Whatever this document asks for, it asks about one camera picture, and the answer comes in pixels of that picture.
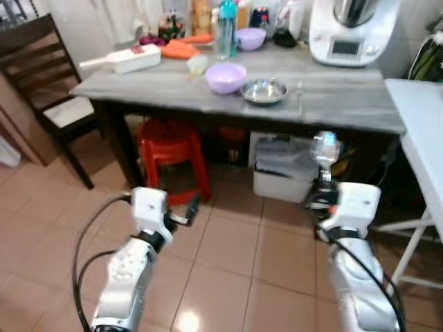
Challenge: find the white plastic storage box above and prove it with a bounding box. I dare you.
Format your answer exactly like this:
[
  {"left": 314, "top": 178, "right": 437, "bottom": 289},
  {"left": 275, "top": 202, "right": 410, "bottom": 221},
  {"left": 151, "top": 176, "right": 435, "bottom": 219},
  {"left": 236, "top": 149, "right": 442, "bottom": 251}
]
[{"left": 252, "top": 135, "right": 323, "bottom": 203}]

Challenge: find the red plastic stool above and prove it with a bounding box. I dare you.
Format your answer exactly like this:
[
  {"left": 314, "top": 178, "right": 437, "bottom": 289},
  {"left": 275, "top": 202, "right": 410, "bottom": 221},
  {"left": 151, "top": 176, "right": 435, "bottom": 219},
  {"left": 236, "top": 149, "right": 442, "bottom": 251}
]
[{"left": 136, "top": 118, "right": 213, "bottom": 206}]

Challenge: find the grey wooden table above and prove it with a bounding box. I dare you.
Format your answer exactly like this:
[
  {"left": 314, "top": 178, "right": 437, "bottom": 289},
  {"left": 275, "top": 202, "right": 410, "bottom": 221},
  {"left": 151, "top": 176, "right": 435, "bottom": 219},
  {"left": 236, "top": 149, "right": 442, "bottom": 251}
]
[{"left": 69, "top": 41, "right": 408, "bottom": 191}]

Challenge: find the white folding table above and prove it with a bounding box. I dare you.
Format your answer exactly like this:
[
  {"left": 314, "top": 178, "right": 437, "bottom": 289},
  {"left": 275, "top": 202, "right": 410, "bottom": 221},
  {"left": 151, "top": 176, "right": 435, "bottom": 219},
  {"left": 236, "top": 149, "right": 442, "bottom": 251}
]
[{"left": 374, "top": 78, "right": 443, "bottom": 291}]

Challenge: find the stainless steel bowl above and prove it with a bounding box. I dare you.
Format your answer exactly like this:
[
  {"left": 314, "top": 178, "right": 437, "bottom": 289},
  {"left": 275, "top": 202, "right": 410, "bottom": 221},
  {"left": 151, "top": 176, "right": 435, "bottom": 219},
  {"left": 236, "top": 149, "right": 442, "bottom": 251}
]
[{"left": 240, "top": 78, "right": 289, "bottom": 107}]

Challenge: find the large purple plastic bowl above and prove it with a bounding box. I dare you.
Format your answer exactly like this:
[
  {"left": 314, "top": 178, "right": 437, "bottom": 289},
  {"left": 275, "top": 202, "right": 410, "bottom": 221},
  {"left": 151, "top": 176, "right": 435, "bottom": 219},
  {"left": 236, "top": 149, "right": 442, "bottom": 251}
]
[{"left": 205, "top": 63, "right": 248, "bottom": 95}]

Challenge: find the small pale cup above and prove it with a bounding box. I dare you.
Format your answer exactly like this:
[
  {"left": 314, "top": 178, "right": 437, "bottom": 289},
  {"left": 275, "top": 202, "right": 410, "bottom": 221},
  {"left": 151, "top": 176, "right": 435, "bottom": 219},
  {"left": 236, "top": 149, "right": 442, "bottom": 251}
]
[{"left": 186, "top": 55, "right": 209, "bottom": 75}]

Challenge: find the white kitchen cooking machine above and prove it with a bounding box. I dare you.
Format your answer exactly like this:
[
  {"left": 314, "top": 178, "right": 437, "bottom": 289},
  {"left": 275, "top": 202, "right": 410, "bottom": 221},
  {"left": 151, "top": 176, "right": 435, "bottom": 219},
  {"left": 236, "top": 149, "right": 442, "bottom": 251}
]
[{"left": 309, "top": 0, "right": 403, "bottom": 68}]

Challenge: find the green and black bag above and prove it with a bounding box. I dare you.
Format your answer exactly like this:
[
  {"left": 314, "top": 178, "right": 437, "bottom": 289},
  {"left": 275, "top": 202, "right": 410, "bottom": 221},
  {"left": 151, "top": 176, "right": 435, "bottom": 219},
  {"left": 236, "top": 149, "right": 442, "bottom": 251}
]
[{"left": 407, "top": 33, "right": 443, "bottom": 83}]

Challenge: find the long white box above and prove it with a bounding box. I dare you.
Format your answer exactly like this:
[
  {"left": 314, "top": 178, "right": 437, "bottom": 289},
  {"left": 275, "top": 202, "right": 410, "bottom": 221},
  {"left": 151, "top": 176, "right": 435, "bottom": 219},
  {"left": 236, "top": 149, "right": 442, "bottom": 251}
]
[{"left": 79, "top": 44, "right": 163, "bottom": 75}]

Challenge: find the small purple plastic bowl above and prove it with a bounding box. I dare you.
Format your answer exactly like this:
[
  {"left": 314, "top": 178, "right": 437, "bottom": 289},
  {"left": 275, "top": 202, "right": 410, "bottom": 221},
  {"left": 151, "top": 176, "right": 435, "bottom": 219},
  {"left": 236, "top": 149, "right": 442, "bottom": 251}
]
[{"left": 234, "top": 28, "right": 268, "bottom": 53}]

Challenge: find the teal water bottle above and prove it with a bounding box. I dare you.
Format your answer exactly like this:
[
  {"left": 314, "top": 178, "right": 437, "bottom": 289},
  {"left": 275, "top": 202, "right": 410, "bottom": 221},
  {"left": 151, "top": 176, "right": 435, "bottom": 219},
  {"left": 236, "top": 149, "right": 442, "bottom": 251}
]
[{"left": 216, "top": 0, "right": 239, "bottom": 62}]

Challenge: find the bagged bread loaf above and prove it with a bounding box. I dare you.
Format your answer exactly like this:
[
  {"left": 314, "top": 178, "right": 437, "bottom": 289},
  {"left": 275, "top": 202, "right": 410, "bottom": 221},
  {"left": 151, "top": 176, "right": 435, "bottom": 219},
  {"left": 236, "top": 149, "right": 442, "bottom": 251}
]
[{"left": 190, "top": 0, "right": 215, "bottom": 37}]

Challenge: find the dark wooden chair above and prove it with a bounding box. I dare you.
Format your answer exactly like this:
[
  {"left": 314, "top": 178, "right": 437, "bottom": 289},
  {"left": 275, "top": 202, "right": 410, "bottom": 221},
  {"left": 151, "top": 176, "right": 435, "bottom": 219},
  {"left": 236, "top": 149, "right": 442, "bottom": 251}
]
[{"left": 0, "top": 14, "right": 99, "bottom": 191}]

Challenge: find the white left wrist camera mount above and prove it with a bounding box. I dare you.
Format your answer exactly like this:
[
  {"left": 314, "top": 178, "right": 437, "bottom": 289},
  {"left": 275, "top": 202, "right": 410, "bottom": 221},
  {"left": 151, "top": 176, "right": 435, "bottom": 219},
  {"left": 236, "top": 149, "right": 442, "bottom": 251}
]
[{"left": 129, "top": 187, "right": 172, "bottom": 240}]

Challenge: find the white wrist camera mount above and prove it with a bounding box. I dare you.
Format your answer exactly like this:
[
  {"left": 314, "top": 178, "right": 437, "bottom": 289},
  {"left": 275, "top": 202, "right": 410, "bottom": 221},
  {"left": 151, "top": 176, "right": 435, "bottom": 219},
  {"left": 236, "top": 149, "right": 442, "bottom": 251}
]
[
  {"left": 324, "top": 182, "right": 382, "bottom": 237},
  {"left": 129, "top": 187, "right": 172, "bottom": 240}
]

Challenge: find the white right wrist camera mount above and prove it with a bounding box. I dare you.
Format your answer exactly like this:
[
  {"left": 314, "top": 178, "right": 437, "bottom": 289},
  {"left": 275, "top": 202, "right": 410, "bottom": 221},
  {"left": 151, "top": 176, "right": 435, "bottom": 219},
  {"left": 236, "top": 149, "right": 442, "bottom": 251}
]
[{"left": 324, "top": 182, "right": 382, "bottom": 237}]

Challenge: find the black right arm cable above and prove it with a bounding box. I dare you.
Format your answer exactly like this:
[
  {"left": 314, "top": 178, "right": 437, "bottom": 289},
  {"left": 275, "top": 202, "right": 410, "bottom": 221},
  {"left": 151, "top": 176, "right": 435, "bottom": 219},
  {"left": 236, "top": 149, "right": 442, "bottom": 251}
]
[{"left": 315, "top": 220, "right": 407, "bottom": 332}]

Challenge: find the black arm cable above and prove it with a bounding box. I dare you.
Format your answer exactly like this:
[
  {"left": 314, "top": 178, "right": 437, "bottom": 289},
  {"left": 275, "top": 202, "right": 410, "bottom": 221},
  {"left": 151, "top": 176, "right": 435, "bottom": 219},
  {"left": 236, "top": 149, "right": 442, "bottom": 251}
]
[
  {"left": 72, "top": 195, "right": 134, "bottom": 332},
  {"left": 315, "top": 220, "right": 407, "bottom": 332}
]

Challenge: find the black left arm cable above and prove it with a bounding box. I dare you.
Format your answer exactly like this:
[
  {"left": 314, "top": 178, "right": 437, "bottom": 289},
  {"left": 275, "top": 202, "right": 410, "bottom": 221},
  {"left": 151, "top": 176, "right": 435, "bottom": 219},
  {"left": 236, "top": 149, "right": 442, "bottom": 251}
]
[{"left": 72, "top": 195, "right": 134, "bottom": 332}]

